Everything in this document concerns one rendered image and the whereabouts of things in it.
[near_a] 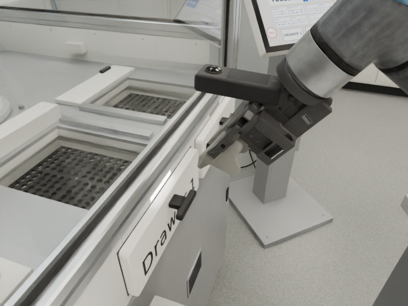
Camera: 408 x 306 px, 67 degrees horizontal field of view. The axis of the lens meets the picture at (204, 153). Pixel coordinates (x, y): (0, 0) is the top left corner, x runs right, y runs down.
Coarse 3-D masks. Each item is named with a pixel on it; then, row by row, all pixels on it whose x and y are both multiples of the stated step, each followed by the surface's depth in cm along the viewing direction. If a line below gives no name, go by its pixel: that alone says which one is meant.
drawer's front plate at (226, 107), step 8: (224, 104) 83; (232, 104) 90; (216, 112) 79; (224, 112) 82; (232, 112) 92; (216, 120) 76; (208, 128) 72; (216, 128) 78; (200, 136) 70; (208, 136) 72; (200, 144) 68; (200, 152) 70; (200, 176) 74
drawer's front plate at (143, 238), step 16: (192, 160) 64; (176, 176) 58; (192, 176) 66; (160, 192) 54; (176, 192) 58; (160, 208) 52; (144, 224) 48; (160, 224) 53; (176, 224) 61; (128, 240) 46; (144, 240) 48; (160, 240) 55; (128, 256) 44; (144, 256) 49; (160, 256) 56; (128, 272) 46; (128, 288) 49
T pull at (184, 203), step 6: (192, 192) 57; (174, 198) 56; (180, 198) 56; (186, 198) 55; (192, 198) 56; (174, 204) 54; (180, 204) 54; (186, 204) 54; (180, 210) 53; (186, 210) 54; (180, 216) 52
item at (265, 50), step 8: (248, 0) 111; (256, 0) 111; (248, 8) 113; (256, 8) 110; (248, 16) 114; (256, 16) 110; (256, 24) 111; (256, 32) 112; (264, 32) 110; (256, 40) 113; (264, 40) 110; (264, 48) 110; (272, 48) 110; (280, 48) 111; (288, 48) 113; (264, 56) 113
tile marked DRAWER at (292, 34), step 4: (292, 28) 114; (296, 28) 115; (300, 28) 115; (284, 32) 113; (288, 32) 113; (292, 32) 114; (296, 32) 115; (300, 32) 115; (284, 36) 113; (288, 36) 113; (292, 36) 114; (296, 36) 114; (300, 36) 115; (284, 40) 112; (288, 40) 113; (292, 40) 113
